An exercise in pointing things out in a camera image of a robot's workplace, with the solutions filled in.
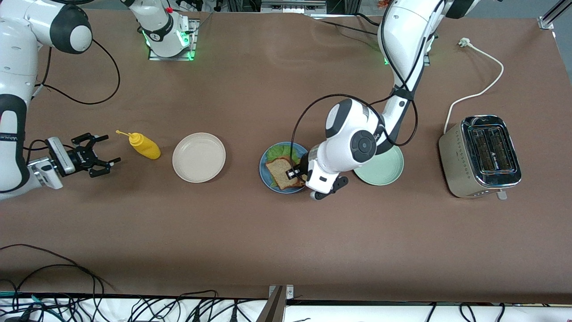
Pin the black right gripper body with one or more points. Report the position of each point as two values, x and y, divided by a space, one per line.
82 156

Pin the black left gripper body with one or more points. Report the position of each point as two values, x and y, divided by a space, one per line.
302 169

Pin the brown bread slice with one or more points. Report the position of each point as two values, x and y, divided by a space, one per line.
279 172

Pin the green lettuce leaf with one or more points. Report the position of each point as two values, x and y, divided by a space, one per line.
275 154

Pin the yellow mustard squeeze bottle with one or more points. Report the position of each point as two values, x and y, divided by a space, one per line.
147 148

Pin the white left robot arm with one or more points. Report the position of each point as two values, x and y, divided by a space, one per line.
402 36

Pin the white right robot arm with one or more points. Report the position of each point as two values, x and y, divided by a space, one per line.
13 67

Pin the blue plate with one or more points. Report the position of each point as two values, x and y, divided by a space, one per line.
263 172

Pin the mint green plate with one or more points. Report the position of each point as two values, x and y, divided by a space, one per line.
389 170

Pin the beige plate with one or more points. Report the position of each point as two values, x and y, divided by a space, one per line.
199 157

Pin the silver two-slot toaster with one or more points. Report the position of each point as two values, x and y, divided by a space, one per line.
456 161

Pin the grey metal box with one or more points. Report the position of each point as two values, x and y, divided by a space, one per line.
290 5

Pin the aluminium profile bracket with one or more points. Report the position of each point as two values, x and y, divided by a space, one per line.
275 308

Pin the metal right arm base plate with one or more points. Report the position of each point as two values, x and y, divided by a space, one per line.
193 49

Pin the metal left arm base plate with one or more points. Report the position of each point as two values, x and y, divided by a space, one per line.
428 57

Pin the aluminium corner post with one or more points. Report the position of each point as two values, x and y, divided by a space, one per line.
546 21

